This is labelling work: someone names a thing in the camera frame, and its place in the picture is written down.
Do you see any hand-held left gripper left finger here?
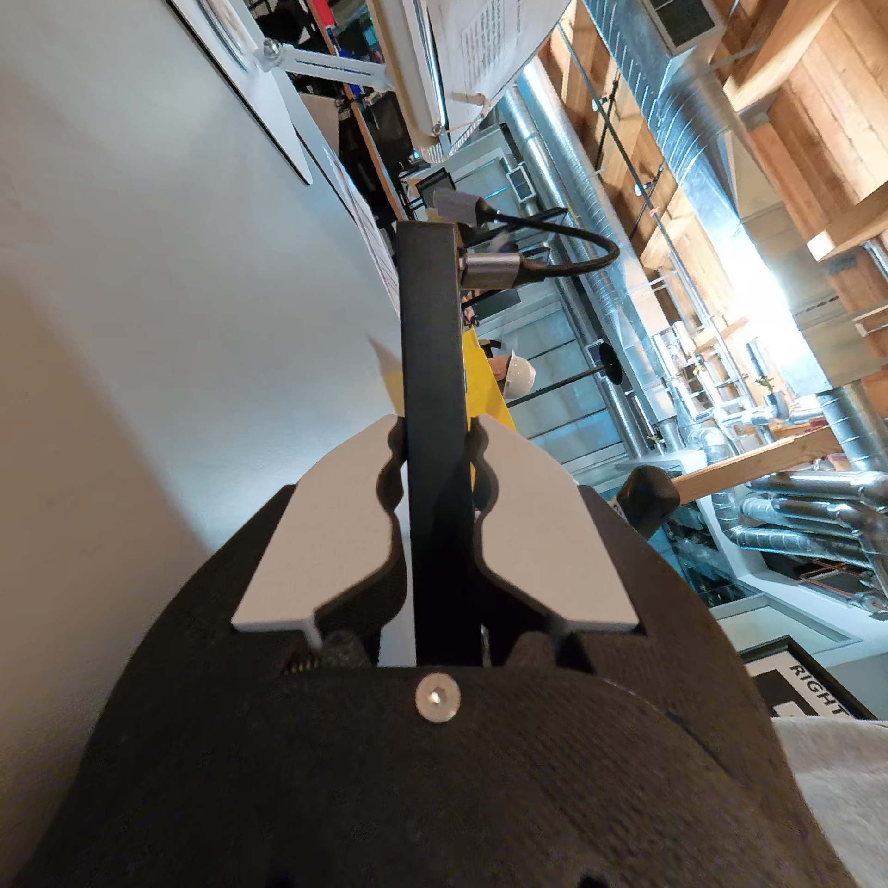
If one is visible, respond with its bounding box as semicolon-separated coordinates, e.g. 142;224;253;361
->
232;415;405;634

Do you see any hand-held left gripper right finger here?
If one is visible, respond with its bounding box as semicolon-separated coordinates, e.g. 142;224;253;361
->
472;415;640;634

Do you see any black usb hub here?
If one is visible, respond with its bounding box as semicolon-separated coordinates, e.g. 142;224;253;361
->
395;221;483;668

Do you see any short grey usb cable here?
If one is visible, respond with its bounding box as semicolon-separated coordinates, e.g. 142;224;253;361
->
432;189;620;291

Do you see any wooden beam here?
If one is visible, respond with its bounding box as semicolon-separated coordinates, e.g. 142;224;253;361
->
669;423;861;507

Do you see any black floor lamp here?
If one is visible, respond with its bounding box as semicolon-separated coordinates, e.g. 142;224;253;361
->
510;342;627;403

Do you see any yellow plastic bin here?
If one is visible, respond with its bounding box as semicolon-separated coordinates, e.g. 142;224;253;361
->
388;326;518;487

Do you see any white hard hat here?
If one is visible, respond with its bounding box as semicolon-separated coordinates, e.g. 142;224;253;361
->
501;349;537;400

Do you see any mannequin head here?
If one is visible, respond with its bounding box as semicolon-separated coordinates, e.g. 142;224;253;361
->
479;339;518;403

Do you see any black framed sign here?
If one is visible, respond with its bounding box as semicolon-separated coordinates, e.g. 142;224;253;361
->
739;635;878;722

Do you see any printed paper sheet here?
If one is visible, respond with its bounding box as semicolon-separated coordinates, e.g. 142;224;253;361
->
322;146;402;316

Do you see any white document stand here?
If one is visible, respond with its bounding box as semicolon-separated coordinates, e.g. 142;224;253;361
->
166;0;487;185

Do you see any printed instruction sheet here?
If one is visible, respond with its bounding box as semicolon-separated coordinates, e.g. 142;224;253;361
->
423;0;573;105

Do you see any silver ventilation duct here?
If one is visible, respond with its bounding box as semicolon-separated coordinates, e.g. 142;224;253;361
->
496;62;667;459

